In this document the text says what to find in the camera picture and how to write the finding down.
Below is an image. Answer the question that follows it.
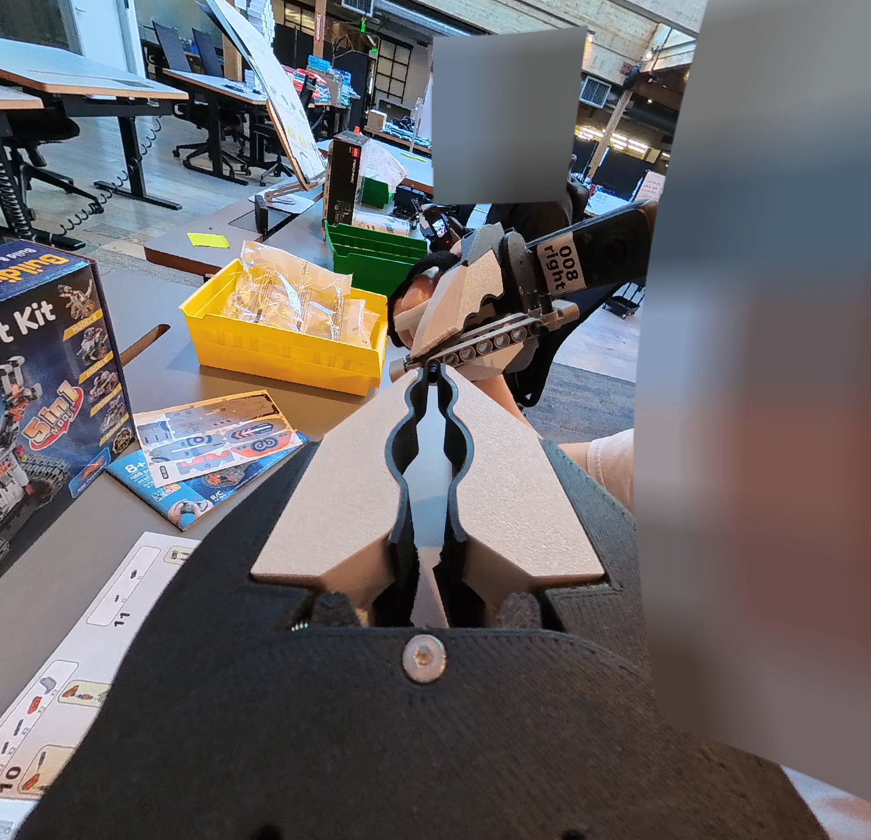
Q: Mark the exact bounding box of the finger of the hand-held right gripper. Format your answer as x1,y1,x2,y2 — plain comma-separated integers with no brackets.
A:
435,323,542,381
411,222,510,354

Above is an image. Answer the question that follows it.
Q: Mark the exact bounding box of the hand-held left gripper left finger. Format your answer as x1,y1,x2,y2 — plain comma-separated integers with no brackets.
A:
250,369,426,629

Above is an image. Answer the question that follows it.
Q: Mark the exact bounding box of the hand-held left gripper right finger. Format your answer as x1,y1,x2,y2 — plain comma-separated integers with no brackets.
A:
435,365,607,629

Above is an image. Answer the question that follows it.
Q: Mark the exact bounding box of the light grey holed beam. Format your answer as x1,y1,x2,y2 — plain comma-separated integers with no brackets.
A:
391,294,581,378

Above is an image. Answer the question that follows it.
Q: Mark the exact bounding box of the person's right forearm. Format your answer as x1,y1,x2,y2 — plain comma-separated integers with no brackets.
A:
480,370,637,514

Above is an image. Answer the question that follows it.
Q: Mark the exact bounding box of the wood-edged neighbouring desk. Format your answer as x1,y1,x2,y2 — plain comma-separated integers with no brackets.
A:
144,193,436,279

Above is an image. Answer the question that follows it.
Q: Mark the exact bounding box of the empty office desk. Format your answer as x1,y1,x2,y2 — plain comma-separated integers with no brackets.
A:
0,37,188,211

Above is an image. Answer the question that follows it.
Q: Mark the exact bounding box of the person's right hand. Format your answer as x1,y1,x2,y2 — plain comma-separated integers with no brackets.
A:
389,271,443,345

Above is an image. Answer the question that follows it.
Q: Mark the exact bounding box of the green bin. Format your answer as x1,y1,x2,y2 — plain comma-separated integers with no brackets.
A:
323,221,430,298

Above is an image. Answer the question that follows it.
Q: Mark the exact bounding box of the sticker sheet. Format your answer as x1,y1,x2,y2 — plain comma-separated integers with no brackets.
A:
132,391,303,487

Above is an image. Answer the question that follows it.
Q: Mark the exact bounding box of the blue cover booklet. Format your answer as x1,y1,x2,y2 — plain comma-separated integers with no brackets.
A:
108,432,310,531

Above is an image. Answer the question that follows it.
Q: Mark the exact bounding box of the yellow bag bin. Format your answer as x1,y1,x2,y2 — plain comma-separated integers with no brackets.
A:
178,258,389,397

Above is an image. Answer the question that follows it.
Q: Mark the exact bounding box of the black product box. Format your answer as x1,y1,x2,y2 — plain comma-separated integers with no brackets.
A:
321,131,372,228

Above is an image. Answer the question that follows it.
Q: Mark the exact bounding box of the pile of clear plastic bags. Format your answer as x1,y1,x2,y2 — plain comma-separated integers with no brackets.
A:
221,241,382,347

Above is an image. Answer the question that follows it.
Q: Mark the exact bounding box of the tilted instruction board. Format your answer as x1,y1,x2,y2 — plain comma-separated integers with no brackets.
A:
201,0,328,191

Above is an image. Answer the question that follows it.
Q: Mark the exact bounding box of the open instruction booklet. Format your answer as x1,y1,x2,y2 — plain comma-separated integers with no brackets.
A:
0,530,201,803

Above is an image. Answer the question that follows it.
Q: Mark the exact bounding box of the blue robot kit box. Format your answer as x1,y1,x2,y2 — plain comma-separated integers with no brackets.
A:
0,240,133,562

